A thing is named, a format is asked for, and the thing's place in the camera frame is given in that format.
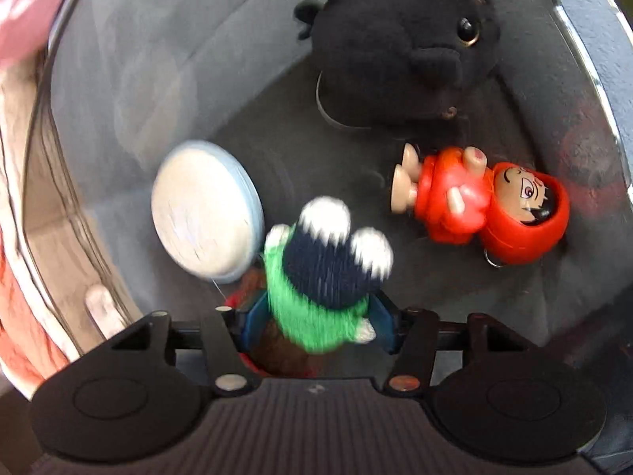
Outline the crocheted green brown doll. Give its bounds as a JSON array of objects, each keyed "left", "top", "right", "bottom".
[{"left": 226, "top": 196, "right": 394, "bottom": 378}]

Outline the round beige blue case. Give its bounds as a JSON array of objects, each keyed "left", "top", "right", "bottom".
[{"left": 151, "top": 141, "right": 265, "bottom": 284}]

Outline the red hooded toy figure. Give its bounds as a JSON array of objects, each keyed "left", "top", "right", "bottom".
[{"left": 390, "top": 144, "right": 570, "bottom": 266}]

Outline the smoky transparent storage box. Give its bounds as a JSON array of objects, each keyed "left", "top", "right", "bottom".
[{"left": 23, "top": 0, "right": 632, "bottom": 361}]

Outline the black plush toy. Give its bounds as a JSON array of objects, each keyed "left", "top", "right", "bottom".
[{"left": 294, "top": 0, "right": 501, "bottom": 129}]

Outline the pink crumpled duvet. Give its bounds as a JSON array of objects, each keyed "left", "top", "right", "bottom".
[{"left": 0, "top": 0, "right": 62, "bottom": 70}]

